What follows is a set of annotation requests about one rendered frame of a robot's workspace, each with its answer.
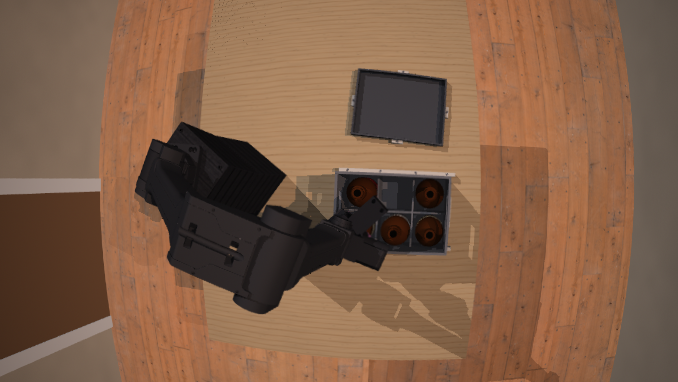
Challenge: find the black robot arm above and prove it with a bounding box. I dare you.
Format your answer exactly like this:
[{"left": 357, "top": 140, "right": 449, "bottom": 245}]
[{"left": 135, "top": 139, "right": 390, "bottom": 314}]

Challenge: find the dark grey divided crate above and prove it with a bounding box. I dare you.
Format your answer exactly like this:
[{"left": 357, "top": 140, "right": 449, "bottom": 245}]
[{"left": 333, "top": 171, "right": 452, "bottom": 256}]

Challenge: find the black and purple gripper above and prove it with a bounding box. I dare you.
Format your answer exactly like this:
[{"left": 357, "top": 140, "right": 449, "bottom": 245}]
[{"left": 329, "top": 209, "right": 371, "bottom": 237}]

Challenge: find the brown ceramic bottle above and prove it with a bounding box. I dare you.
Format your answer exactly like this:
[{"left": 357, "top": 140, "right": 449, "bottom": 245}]
[{"left": 415, "top": 179, "right": 444, "bottom": 209}]

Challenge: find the brown bottle with cream label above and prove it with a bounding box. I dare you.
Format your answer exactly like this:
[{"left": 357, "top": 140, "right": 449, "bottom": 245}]
[{"left": 415, "top": 215, "right": 443, "bottom": 247}]

